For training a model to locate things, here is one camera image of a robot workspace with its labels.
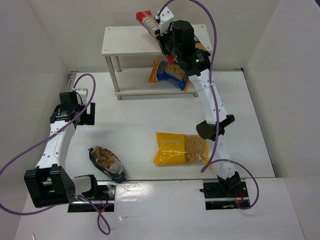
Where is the yellow macaroni bag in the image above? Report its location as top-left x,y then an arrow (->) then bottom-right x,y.
153,132 -> 209,165

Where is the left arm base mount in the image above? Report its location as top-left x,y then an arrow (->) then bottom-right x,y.
67,181 -> 116,213

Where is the blue spaghetti pack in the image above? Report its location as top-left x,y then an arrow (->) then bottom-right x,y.
193,35 -> 206,50

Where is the red spaghetti pack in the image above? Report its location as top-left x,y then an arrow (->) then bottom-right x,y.
136,10 -> 176,64

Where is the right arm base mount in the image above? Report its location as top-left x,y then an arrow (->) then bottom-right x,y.
199,180 -> 250,211

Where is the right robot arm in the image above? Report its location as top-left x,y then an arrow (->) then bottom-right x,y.
157,20 -> 235,171

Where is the white two-tier shelf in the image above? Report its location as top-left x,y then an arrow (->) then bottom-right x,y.
101,26 -> 198,100

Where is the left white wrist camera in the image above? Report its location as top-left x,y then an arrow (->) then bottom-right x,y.
72,88 -> 88,102

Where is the orange blue pasta bag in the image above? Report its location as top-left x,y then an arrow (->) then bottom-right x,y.
148,60 -> 190,92

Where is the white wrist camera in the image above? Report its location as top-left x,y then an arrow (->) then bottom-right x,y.
154,7 -> 175,32
72,88 -> 88,102

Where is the dark blue fusilli bag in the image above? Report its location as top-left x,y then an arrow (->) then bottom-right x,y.
88,146 -> 126,184

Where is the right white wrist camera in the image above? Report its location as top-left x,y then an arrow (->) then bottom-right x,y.
154,7 -> 175,32

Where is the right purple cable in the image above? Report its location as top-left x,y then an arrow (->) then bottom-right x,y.
156,0 -> 260,210

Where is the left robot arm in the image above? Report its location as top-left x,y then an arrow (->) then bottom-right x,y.
24,88 -> 97,208

